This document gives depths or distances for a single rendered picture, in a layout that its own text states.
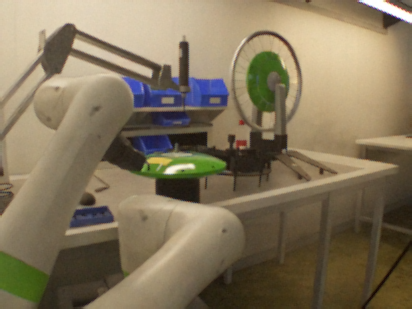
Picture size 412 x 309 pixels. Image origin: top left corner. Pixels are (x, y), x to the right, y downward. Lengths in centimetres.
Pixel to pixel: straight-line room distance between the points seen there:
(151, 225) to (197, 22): 169
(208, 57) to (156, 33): 38
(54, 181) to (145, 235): 25
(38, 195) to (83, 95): 19
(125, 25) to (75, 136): 148
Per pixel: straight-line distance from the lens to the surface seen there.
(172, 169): 95
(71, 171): 54
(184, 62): 126
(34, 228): 52
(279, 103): 168
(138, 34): 202
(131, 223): 72
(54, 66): 98
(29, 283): 52
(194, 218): 65
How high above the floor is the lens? 126
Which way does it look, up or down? 9 degrees down
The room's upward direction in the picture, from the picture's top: straight up
